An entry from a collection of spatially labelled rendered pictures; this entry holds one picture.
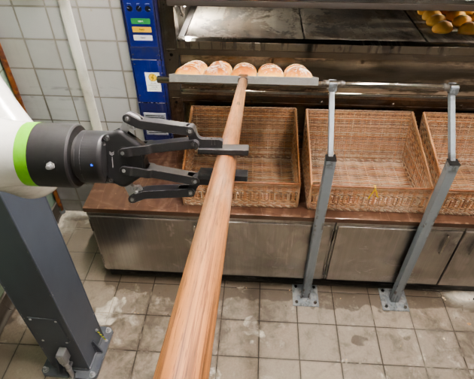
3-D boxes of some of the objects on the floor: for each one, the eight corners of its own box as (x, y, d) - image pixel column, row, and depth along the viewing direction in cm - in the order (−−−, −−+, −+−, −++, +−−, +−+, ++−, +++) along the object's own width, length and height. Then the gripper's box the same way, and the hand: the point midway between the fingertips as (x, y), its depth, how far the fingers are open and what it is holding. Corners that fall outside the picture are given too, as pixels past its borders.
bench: (131, 213, 276) (113, 141, 238) (502, 228, 266) (546, 156, 227) (106, 283, 234) (80, 209, 196) (545, 304, 224) (609, 231, 185)
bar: (182, 255, 249) (158, 73, 172) (396, 265, 244) (470, 81, 166) (173, 299, 226) (140, 112, 148) (409, 311, 220) (503, 123, 143)
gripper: (86, 95, 60) (250, 101, 59) (97, 197, 66) (246, 204, 65) (64, 104, 53) (250, 111, 52) (78, 217, 59) (245, 225, 58)
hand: (223, 162), depth 59 cm, fingers closed on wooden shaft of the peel, 3 cm apart
